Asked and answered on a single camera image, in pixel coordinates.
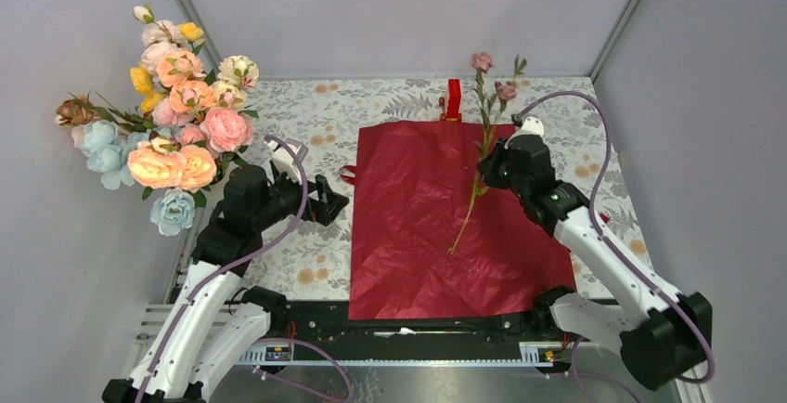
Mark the brown and red wrapping paper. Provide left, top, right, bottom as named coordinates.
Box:
left=348, top=121, right=575, bottom=320

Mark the light blue flower stem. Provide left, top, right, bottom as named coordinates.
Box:
left=71, top=120, right=197, bottom=237

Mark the red toy block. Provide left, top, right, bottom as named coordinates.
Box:
left=438, top=78, right=462, bottom=123

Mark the pastel rose bunch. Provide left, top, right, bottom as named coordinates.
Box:
left=71, top=5, right=263, bottom=150

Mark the slotted white cable duct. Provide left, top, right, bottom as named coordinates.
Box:
left=235, top=343, right=561, bottom=370

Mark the floral patterned table mat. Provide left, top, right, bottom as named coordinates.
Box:
left=242, top=77, right=650, bottom=300

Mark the small blue bud stem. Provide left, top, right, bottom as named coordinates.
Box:
left=447, top=52, right=518, bottom=254

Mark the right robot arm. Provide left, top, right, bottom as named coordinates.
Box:
left=478, top=135, right=715, bottom=390

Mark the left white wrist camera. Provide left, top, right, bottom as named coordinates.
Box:
left=266, top=138, right=308, bottom=184

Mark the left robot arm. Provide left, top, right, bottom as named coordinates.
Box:
left=101, top=165, right=350, bottom=402

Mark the brown rose stem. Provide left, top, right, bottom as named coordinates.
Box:
left=55, top=94, right=156, bottom=134

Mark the peach rose stem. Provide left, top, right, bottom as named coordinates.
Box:
left=126, top=137, right=219, bottom=199

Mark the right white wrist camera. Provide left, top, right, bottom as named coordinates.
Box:
left=510, top=114, right=546, bottom=139

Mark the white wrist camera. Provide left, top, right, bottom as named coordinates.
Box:
left=266, top=138, right=308, bottom=184
left=510, top=114, right=546, bottom=139

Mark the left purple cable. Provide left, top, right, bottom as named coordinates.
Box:
left=132, top=136, right=355, bottom=403

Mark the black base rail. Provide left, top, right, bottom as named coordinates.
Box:
left=265, top=301, right=576, bottom=362

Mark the pink rose stem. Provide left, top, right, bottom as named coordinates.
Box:
left=199, top=107, right=253, bottom=152

